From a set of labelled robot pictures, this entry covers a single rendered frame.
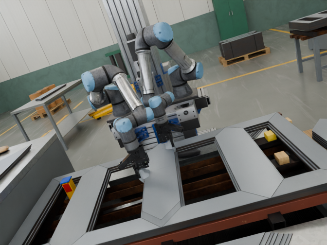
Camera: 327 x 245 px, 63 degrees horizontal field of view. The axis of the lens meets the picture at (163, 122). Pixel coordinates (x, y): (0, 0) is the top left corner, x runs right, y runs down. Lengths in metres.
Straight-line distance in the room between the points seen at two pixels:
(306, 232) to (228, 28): 9.86
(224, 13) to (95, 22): 5.01
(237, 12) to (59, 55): 7.36
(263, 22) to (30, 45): 9.49
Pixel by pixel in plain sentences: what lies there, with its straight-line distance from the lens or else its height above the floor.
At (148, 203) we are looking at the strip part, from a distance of 1.30.
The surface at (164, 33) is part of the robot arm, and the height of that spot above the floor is 1.52.
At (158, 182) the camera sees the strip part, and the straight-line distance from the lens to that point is 1.42.
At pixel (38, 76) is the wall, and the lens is 13.08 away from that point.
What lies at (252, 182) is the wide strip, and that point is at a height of 0.85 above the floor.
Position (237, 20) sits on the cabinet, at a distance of 10.75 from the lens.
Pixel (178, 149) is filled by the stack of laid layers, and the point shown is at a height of 0.84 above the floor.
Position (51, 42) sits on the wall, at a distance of 12.48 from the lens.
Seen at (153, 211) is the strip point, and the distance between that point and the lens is 1.25.
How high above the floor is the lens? 1.59
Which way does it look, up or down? 20 degrees down
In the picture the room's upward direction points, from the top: 19 degrees counter-clockwise
